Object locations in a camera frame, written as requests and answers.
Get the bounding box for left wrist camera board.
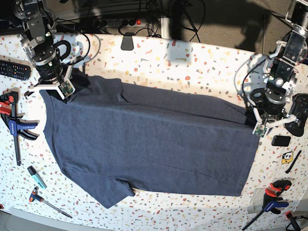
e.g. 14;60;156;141
252;122;268;138

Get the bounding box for blue black bar clamp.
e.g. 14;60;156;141
0;91;38;166
242;180;292;231

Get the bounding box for white metal table post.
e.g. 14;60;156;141
160;16;171;39

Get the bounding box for dark blue T-shirt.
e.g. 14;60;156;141
40;76;259;208

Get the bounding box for black TV remote control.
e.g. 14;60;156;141
0;60;31;81

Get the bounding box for orange blue T-handle screwdriver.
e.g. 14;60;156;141
29;186;73;218

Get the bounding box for small black rectangular case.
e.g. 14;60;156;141
271;135;291;147

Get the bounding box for light blue highlighter marker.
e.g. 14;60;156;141
27;166;47;189

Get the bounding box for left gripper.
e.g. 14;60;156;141
245;88;298;128

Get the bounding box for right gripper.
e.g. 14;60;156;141
24;55;90;99

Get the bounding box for black table edge clamp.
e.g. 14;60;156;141
121;32;134;51

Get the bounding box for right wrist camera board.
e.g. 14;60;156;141
59;80;75;98

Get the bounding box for clear plastic bag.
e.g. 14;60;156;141
247;188;266;214

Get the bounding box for red black clamp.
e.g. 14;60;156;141
285;211;301;231

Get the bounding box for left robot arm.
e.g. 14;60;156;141
243;0;308;134

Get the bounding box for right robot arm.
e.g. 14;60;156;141
13;0;85;102

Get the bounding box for black game controller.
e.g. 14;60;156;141
285;93;308;137

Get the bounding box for yellow panda sticker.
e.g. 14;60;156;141
282;151;294;164

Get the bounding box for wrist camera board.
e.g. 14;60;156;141
59;80;75;98
252;122;268;138

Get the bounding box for white power strip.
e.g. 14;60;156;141
101;19;147;27

